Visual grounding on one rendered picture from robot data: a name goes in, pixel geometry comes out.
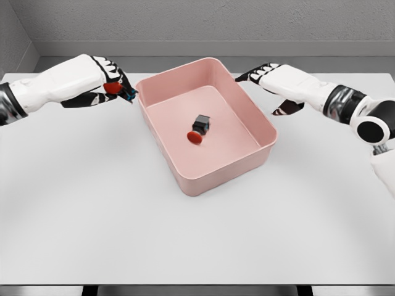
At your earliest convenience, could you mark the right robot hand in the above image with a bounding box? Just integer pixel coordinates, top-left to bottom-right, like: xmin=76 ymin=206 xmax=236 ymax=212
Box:
xmin=235 ymin=62 xmax=310 ymax=117

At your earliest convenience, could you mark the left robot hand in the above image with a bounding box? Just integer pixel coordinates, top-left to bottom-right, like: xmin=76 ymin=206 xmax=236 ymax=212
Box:
xmin=46 ymin=54 xmax=138 ymax=109

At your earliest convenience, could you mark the red button industrial switch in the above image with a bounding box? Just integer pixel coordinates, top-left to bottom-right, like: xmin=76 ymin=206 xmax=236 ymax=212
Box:
xmin=102 ymin=81 xmax=138 ymax=102
xmin=186 ymin=114 xmax=212 ymax=146

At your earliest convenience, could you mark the pink plastic basket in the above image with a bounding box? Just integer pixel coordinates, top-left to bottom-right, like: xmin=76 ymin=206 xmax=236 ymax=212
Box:
xmin=134 ymin=57 xmax=278 ymax=197

